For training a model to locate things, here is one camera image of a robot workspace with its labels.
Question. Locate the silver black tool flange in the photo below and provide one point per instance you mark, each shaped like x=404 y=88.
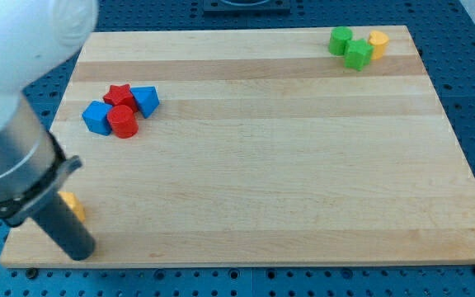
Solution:
x=32 y=166

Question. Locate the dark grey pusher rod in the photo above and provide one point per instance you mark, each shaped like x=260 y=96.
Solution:
x=64 y=228

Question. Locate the yellow hexagon block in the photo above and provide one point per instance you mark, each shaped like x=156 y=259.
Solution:
x=74 y=204

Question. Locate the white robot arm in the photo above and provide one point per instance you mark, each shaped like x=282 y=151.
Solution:
x=35 y=37

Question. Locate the blue cube block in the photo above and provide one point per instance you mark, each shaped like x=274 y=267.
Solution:
x=95 y=117

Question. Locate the red cylinder block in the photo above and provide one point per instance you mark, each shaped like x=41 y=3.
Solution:
x=122 y=121

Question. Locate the red star block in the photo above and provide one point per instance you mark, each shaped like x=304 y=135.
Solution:
x=121 y=95

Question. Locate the blue triangle block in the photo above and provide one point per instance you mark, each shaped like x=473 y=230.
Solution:
x=146 y=99

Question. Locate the wooden board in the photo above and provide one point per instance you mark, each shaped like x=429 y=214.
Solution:
x=265 y=150

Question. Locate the green cylinder block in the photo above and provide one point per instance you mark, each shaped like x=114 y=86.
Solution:
x=338 y=40

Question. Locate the green star block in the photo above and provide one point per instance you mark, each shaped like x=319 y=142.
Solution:
x=357 y=54

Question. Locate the yellow heart block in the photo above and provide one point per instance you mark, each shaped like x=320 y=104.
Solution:
x=379 y=40

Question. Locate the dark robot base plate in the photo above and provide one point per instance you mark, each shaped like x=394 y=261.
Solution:
x=246 y=5

